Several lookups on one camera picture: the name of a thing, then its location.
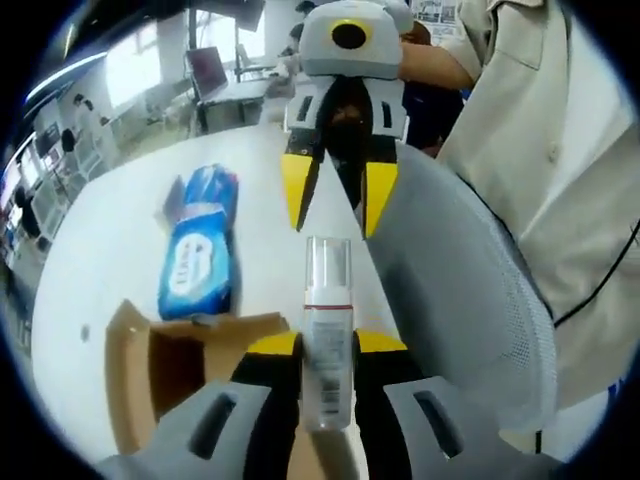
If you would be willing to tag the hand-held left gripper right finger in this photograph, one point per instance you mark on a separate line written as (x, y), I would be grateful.
(440, 420)

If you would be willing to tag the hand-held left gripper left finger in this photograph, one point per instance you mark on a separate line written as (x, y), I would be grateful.
(220, 425)

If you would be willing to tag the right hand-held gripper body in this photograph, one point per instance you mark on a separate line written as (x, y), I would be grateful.
(350, 55)

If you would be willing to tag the brown cardboard shoe box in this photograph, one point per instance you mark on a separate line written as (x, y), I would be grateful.
(175, 370)

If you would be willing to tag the clear capped spray bottle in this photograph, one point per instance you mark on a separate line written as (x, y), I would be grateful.
(327, 360)

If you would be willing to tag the dark desk monitor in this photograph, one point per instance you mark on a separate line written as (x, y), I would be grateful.
(206, 70)

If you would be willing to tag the blue wet wipes pack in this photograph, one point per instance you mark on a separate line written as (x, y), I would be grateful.
(195, 270)

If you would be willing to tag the person in beige shirt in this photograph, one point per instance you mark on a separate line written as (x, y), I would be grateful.
(550, 150)

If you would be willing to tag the white office chair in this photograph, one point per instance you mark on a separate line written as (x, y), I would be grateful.
(94, 156)

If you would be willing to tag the long ceiling light strip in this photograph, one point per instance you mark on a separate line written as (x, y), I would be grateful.
(65, 77)

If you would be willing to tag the blue framed wall poster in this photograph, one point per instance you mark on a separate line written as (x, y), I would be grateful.
(434, 10)

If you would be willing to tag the wall monitor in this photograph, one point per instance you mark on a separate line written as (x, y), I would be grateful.
(48, 140)

